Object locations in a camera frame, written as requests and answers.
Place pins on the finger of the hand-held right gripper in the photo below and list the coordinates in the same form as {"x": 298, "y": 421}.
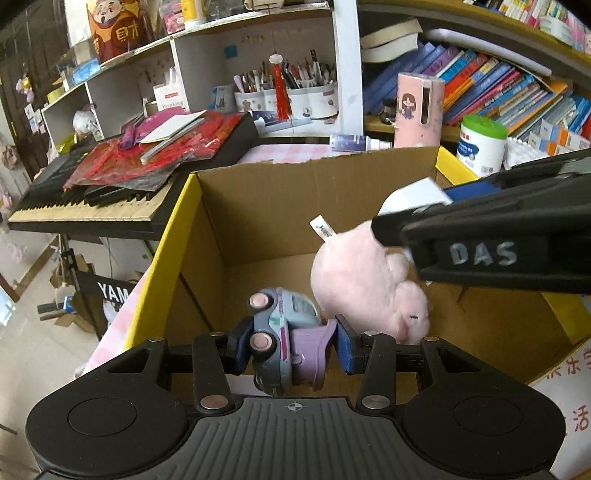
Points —
{"x": 392, "y": 228}
{"x": 531, "y": 173}

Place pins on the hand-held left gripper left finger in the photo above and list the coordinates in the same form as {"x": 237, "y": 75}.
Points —
{"x": 235, "y": 350}

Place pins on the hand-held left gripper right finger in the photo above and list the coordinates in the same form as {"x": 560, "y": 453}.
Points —
{"x": 346, "y": 348}

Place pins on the grey-blue toy car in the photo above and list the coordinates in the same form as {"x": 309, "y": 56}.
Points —
{"x": 272, "y": 364}

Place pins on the white charger plug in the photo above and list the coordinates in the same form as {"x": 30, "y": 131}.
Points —
{"x": 415, "y": 196}

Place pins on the large pink plush pig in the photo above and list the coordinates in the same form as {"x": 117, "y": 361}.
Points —
{"x": 355, "y": 272}

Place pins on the yellow cardboard box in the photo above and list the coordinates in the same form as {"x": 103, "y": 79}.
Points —
{"x": 258, "y": 221}

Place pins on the white quilted pouch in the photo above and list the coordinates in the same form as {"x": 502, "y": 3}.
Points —
{"x": 521, "y": 154}

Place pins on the stack of orange white boxes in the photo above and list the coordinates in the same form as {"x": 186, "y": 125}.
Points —
{"x": 558, "y": 138}

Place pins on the white jar green lid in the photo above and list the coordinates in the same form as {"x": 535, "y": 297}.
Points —
{"x": 480, "y": 147}

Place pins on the purple white tube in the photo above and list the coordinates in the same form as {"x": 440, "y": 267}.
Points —
{"x": 355, "y": 143}

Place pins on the row of leaning books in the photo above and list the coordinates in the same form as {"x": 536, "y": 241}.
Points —
{"x": 485, "y": 87}

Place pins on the pink cartoon humidifier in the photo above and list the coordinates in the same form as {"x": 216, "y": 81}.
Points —
{"x": 415, "y": 110}

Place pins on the row of upright books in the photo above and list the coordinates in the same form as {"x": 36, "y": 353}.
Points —
{"x": 554, "y": 23}

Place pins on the black keyboard stand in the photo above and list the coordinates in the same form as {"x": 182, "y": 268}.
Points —
{"x": 87, "y": 286}

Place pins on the red tassel ornament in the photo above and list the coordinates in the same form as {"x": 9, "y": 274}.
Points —
{"x": 280, "y": 92}

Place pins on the bunch of pens and brushes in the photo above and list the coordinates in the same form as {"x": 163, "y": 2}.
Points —
{"x": 300, "y": 74}

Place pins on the thick white-paged books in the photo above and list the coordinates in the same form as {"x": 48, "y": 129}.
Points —
{"x": 392, "y": 46}

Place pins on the black electronic keyboard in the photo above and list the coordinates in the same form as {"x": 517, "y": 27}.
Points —
{"x": 92, "y": 210}

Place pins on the grey notebook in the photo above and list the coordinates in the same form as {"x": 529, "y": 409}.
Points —
{"x": 166, "y": 148}

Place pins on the red shiny cloth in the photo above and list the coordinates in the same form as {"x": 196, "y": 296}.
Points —
{"x": 115, "y": 166}

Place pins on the magenta cloth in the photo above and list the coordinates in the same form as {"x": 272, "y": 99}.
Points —
{"x": 134, "y": 134}

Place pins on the white shelf unit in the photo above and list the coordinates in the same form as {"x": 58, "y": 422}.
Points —
{"x": 198, "y": 60}

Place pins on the red white card box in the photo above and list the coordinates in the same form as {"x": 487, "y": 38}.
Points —
{"x": 170, "y": 99}

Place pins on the white plastic bag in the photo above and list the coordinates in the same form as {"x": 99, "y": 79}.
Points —
{"x": 87, "y": 121}

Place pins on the white bottle yellow label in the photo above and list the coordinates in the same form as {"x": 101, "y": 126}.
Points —
{"x": 193, "y": 11}

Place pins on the pink patterned box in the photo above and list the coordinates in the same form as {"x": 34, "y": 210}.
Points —
{"x": 171, "y": 18}

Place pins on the small yellow-green tape roll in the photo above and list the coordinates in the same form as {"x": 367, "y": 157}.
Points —
{"x": 55, "y": 95}

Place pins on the blue packet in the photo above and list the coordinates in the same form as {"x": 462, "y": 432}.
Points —
{"x": 85, "y": 73}

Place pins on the dark door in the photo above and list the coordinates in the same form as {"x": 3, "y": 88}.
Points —
{"x": 27, "y": 55}

